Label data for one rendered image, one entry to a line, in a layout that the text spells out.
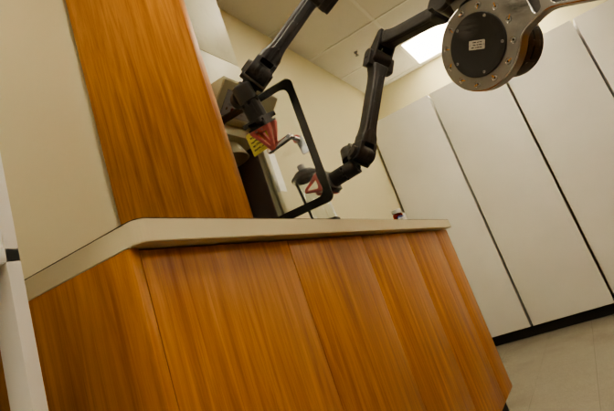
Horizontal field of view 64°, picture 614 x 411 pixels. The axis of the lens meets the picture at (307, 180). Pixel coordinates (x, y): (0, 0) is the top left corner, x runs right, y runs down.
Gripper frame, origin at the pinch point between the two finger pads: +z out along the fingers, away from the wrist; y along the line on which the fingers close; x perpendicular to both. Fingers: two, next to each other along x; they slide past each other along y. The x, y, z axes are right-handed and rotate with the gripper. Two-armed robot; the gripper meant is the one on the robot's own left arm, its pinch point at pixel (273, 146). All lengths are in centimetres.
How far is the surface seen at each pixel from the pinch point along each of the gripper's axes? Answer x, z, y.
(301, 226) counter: 9.1, 19.8, 24.0
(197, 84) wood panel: -16.2, -27.8, -6.2
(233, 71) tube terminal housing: -24, -32, -45
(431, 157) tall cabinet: -32, 79, -307
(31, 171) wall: -64, -28, 23
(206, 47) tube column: -24, -43, -36
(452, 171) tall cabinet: -20, 96, -300
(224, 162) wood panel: -14.8, -2.9, 4.2
